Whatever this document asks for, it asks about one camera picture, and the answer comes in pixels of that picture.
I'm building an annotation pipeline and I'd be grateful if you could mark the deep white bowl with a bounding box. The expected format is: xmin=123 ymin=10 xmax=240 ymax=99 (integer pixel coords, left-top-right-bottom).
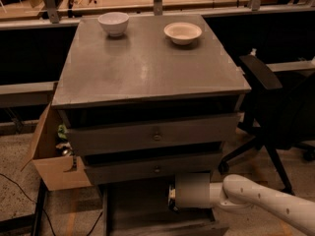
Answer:
xmin=97 ymin=12 xmax=129 ymax=36

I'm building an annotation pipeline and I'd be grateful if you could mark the black office chair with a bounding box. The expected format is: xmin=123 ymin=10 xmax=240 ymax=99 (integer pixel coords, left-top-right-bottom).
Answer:
xmin=219 ymin=55 xmax=315 ymax=194

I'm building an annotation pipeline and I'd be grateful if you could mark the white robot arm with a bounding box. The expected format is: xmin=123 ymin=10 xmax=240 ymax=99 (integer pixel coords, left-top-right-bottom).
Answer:
xmin=168 ymin=173 xmax=315 ymax=236

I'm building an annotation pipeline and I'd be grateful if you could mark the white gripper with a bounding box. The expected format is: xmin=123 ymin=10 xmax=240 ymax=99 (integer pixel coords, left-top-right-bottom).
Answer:
xmin=167 ymin=173 xmax=211 ymax=212

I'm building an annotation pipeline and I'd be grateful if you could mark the open cardboard box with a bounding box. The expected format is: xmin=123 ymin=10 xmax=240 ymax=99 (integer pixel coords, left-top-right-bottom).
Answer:
xmin=21 ymin=105 xmax=91 ymax=191

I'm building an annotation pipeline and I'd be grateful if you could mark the open bottom grey drawer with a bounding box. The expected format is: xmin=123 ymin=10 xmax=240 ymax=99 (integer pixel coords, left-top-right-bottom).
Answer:
xmin=103 ymin=176 xmax=228 ymax=236

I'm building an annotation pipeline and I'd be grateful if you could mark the black metal floor frame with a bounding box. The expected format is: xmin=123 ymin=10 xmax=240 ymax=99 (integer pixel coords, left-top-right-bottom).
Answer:
xmin=0 ymin=181 xmax=47 ymax=236

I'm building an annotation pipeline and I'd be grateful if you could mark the middle grey drawer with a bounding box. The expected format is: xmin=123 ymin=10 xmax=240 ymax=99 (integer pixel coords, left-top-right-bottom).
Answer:
xmin=85 ymin=150 xmax=221 ymax=185

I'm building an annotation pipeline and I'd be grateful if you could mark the green trash in box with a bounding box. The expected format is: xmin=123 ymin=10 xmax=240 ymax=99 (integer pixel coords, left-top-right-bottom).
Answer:
xmin=57 ymin=124 xmax=67 ymax=141

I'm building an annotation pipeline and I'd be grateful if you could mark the shallow white bowl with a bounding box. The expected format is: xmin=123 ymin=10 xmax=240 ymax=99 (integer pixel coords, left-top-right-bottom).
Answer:
xmin=163 ymin=23 xmax=202 ymax=45

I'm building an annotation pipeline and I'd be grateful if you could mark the black floor cable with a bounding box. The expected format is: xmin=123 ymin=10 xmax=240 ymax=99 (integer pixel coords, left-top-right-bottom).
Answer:
xmin=0 ymin=172 xmax=104 ymax=236

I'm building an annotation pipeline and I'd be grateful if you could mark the top grey drawer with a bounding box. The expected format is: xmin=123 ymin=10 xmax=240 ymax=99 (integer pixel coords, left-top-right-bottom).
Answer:
xmin=67 ymin=113 xmax=240 ymax=156

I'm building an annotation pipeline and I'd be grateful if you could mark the grey drawer cabinet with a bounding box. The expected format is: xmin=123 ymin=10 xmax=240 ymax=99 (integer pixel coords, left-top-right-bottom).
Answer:
xmin=51 ymin=13 xmax=252 ymax=236

